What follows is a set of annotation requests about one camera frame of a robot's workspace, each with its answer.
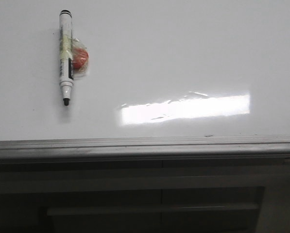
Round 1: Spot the white black whiteboard marker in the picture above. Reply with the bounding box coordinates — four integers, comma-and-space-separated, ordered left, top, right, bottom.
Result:
59, 10, 74, 106

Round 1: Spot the red magnet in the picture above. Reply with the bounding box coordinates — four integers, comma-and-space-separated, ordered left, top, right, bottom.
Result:
72, 38, 89, 79

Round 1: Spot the white whiteboard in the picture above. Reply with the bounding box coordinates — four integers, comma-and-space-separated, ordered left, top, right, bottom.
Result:
0, 0, 290, 141

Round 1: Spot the grey cabinet drawer with handle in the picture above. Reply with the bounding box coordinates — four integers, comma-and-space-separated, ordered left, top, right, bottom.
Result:
0, 158, 290, 233

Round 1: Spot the grey aluminium whiteboard frame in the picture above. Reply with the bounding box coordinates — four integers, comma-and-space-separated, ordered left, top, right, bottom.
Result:
0, 135, 290, 164

